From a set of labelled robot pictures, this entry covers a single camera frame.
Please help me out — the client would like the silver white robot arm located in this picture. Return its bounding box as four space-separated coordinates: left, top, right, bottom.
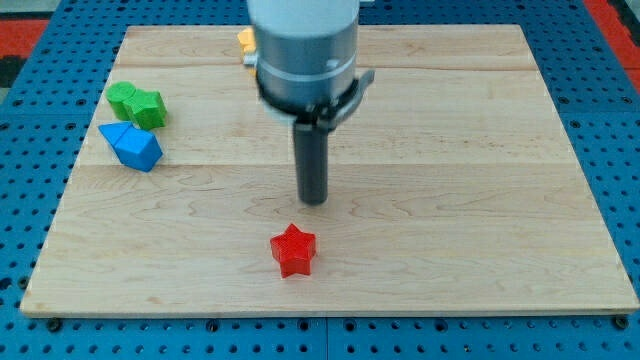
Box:
247 0 375 133

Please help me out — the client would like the dark grey cylindrical pointer tool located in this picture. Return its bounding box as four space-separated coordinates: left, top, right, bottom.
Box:
292 119 328 206

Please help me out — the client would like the red star block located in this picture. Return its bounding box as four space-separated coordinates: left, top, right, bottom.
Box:
270 223 316 278

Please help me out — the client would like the light wooden board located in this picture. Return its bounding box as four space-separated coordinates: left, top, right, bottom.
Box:
21 25 639 318

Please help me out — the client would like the yellow block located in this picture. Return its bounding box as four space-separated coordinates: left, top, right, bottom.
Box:
237 27 256 67

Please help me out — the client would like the blue cube block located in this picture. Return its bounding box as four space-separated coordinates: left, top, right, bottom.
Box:
115 125 163 172

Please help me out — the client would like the green star-shaped block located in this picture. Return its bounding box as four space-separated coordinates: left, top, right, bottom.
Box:
123 89 167 130

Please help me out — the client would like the blue triangular prism block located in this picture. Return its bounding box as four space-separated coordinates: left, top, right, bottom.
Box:
98 121 133 147

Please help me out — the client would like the green cylinder block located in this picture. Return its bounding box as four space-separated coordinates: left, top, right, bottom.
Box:
105 81 136 121

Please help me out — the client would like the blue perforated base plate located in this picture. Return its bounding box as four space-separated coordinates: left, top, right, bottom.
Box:
1 0 639 359

